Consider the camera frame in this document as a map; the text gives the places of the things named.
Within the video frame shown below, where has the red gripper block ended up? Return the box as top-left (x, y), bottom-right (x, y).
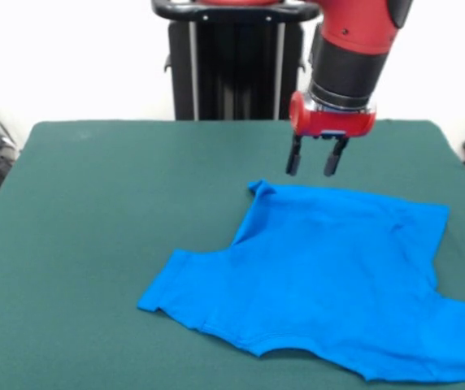
top-left (285, 91), bottom-right (378, 178)

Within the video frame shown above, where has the blue shirt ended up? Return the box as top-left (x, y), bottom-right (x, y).
top-left (137, 178), bottom-right (465, 383)

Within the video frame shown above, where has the dark green tablecloth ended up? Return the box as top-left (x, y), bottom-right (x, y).
top-left (0, 119), bottom-right (465, 390)

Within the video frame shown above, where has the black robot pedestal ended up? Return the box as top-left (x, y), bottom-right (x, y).
top-left (150, 0), bottom-right (323, 121)

